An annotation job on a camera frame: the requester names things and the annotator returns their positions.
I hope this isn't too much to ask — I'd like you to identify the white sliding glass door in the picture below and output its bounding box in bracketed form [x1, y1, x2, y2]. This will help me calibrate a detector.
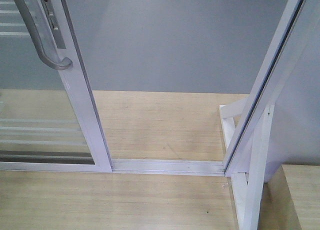
[0, 0, 112, 173]

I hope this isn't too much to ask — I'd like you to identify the grey metal door handle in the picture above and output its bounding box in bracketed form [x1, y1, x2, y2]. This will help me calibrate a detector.
[13, 0, 73, 71]

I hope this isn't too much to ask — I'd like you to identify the aluminium floor door track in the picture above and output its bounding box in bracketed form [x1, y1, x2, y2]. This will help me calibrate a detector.
[112, 158, 225, 177]

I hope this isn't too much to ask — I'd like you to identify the grey door lock plate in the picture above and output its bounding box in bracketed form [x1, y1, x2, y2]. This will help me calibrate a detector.
[40, 0, 66, 49]

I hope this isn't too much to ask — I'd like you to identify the wooden base platform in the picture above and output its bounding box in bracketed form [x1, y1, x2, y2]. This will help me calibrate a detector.
[0, 0, 292, 230]

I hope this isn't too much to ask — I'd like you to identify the white support brace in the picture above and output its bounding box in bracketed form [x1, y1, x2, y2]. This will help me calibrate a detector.
[230, 105, 275, 230]

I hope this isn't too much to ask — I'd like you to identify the light wooden box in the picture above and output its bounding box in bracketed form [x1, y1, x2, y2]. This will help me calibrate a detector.
[258, 164, 320, 230]

